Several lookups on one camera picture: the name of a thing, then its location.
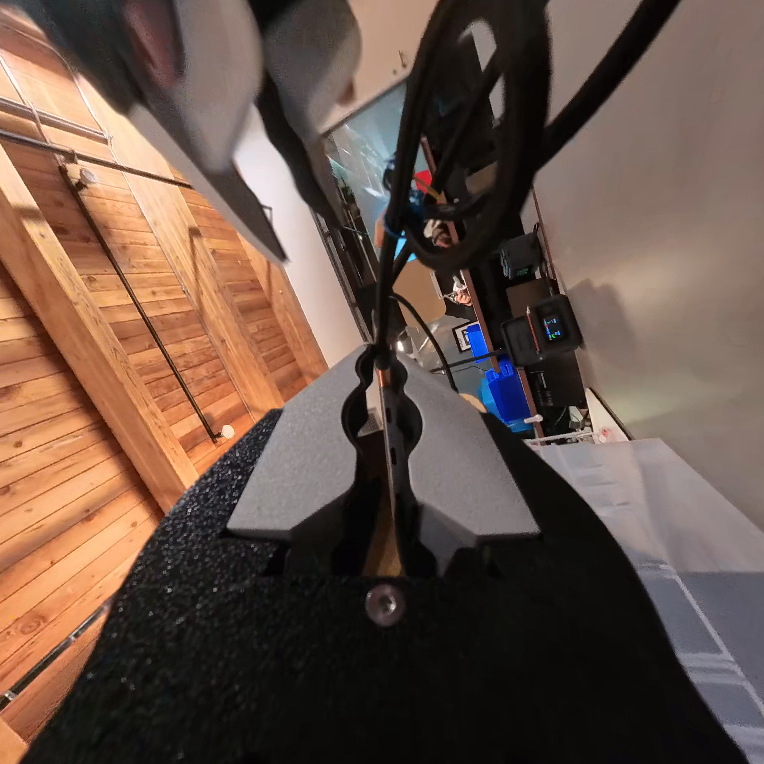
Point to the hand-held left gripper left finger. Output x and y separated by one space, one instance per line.
298 465

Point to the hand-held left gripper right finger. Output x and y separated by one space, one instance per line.
471 477

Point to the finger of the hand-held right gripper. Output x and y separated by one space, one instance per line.
221 89
316 53

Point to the blue plastic bin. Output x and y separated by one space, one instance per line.
504 397
480 340

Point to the glass partition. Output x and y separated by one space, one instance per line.
364 155

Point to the thin black rod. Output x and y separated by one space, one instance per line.
119 164

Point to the black device with small screen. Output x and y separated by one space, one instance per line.
519 343

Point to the black metal pipe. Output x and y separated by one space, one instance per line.
137 304

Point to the grey metal rail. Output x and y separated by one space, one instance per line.
53 656

